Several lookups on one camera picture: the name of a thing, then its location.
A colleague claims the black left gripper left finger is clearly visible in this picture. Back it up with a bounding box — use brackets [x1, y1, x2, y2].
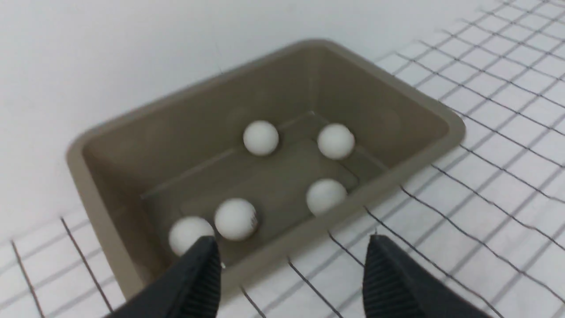
[108, 236, 221, 318]

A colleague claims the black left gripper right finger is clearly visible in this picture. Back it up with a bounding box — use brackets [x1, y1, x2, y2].
[363, 234, 488, 318]

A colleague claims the white printed ping-pong ball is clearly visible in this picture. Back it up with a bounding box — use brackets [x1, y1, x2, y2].
[317, 123, 355, 160]
[305, 178, 348, 216]

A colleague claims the white grid-patterned tablecloth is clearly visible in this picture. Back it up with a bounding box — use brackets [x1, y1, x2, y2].
[1, 0, 564, 318]

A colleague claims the tan plastic bin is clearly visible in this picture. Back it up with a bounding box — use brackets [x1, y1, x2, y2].
[67, 39, 466, 300]

